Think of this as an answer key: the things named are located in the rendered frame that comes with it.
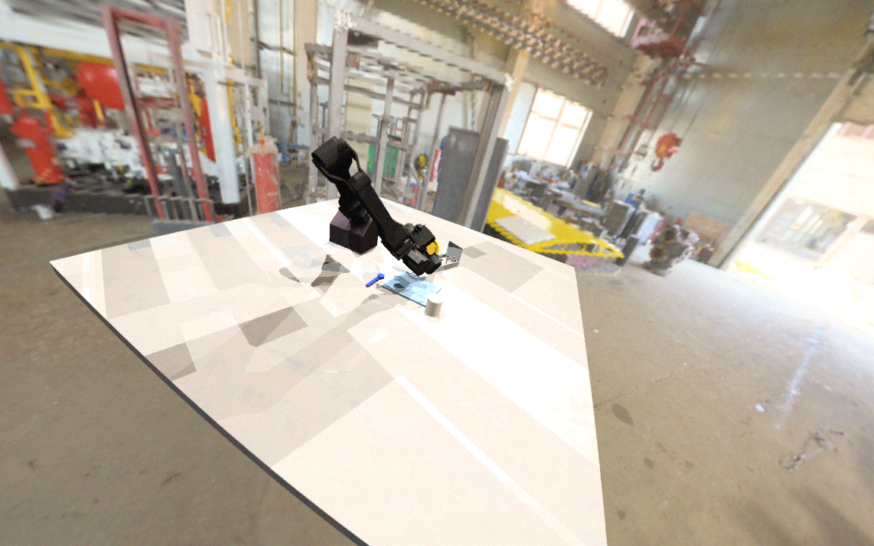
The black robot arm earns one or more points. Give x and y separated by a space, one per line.
359 201

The white dish rack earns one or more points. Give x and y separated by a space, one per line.
451 258

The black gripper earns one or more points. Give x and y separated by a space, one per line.
434 259

